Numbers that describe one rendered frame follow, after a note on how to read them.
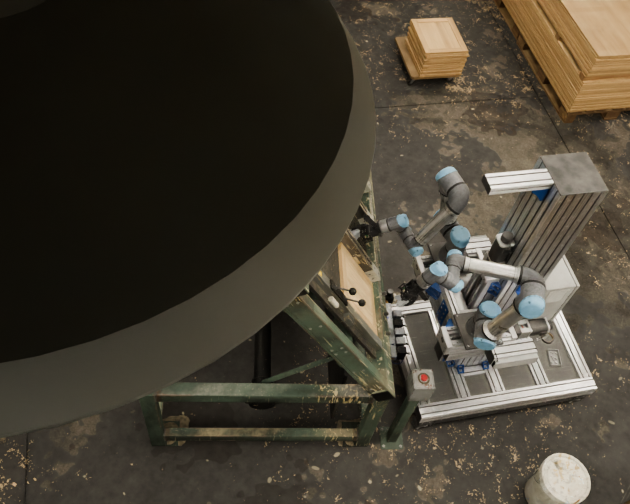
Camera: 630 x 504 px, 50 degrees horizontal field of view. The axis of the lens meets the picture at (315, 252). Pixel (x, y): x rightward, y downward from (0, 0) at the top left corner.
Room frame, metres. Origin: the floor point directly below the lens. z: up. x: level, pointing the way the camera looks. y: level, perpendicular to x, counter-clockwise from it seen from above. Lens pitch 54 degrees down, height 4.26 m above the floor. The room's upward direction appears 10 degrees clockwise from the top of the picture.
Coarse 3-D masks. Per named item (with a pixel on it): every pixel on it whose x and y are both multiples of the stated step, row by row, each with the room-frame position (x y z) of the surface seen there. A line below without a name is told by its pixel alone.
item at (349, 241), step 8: (344, 240) 2.23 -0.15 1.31; (352, 240) 2.25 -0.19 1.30; (352, 248) 2.24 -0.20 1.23; (360, 248) 2.29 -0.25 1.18; (352, 256) 2.24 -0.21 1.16; (360, 256) 2.25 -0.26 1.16; (368, 256) 2.32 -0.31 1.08; (360, 264) 2.25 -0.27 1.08; (368, 264) 2.26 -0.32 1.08; (368, 272) 2.26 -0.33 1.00; (376, 272) 2.29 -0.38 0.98; (376, 280) 2.27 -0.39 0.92
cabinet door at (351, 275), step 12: (348, 252) 2.22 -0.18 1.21; (348, 264) 2.14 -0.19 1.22; (348, 276) 2.05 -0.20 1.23; (360, 276) 2.18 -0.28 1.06; (348, 288) 1.97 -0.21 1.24; (360, 288) 2.09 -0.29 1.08; (372, 288) 2.22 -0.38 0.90; (348, 300) 1.88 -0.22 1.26; (372, 300) 2.13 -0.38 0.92; (360, 312) 1.91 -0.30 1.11; (372, 312) 2.04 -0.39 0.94; (372, 324) 1.95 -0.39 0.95
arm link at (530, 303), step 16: (528, 288) 1.87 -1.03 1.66; (544, 288) 1.89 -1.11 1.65; (512, 304) 1.86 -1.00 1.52; (528, 304) 1.79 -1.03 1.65; (544, 304) 1.81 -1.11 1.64; (480, 320) 1.92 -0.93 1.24; (496, 320) 1.84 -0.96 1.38; (512, 320) 1.80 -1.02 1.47; (480, 336) 1.81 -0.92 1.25; (496, 336) 1.81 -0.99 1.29
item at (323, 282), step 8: (320, 280) 1.76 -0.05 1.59; (328, 280) 1.80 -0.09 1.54; (328, 288) 1.77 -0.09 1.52; (328, 296) 1.77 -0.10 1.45; (336, 296) 1.77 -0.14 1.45; (344, 312) 1.78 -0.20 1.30; (352, 312) 1.80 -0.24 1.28; (360, 320) 1.82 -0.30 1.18; (360, 328) 1.80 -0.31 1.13; (368, 328) 1.84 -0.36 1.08; (368, 336) 1.81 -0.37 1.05; (376, 336) 1.86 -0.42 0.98; (376, 344) 1.82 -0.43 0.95
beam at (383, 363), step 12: (372, 192) 3.04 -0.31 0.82; (372, 204) 2.91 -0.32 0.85; (372, 252) 2.49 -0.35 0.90; (384, 300) 2.21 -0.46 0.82; (384, 324) 2.02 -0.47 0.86; (384, 336) 1.92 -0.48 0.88; (384, 348) 1.84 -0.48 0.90; (372, 360) 1.77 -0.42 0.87; (384, 360) 1.76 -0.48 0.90; (384, 372) 1.69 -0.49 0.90; (372, 396) 1.57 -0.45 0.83; (384, 396) 1.58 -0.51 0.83
